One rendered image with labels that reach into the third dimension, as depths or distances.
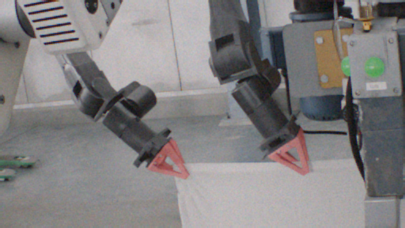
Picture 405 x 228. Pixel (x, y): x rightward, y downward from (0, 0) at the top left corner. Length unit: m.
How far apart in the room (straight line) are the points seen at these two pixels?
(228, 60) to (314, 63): 0.30
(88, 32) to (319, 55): 0.68
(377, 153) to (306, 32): 0.45
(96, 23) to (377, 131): 0.46
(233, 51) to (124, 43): 5.81
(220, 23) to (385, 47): 0.36
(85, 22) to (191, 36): 5.83
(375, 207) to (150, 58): 5.90
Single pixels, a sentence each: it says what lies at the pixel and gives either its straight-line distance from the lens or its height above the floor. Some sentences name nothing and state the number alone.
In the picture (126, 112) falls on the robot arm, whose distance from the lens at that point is 1.30.
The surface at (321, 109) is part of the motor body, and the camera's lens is 1.44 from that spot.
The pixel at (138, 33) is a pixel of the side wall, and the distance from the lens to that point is 6.84.
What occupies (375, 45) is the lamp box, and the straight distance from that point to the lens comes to 0.93.
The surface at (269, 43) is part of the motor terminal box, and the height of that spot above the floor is 1.28.
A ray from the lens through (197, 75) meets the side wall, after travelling 6.67.
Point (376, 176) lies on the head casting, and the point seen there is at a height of 1.10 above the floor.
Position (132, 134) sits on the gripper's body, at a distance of 1.28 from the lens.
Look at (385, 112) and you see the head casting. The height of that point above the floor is 1.21.
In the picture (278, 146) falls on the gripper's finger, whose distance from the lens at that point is 1.17.
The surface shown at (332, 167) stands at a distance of 1.21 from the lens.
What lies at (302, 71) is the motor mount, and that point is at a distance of 1.40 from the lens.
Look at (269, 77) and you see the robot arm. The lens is 1.22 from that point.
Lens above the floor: 1.45
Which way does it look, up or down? 12 degrees down
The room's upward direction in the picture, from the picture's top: 8 degrees counter-clockwise
